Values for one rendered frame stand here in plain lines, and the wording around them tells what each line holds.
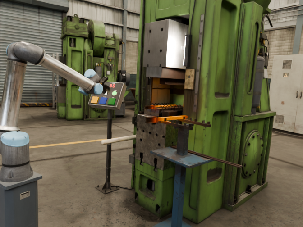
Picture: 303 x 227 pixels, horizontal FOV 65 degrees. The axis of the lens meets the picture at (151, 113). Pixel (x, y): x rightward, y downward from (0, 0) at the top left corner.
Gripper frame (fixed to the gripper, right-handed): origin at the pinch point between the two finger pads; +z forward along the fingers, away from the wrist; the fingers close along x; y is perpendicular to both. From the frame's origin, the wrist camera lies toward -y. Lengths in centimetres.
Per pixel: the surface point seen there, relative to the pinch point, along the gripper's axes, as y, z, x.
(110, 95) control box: -0.6, 11.1, -3.9
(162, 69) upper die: -20, -12, 54
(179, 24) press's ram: -59, -23, 64
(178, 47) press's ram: -43, -13, 65
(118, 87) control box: -10.5, 11.1, 2.5
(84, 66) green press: -209, 284, -285
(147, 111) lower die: 11.7, 13.1, 39.3
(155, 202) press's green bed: 89, 41, 58
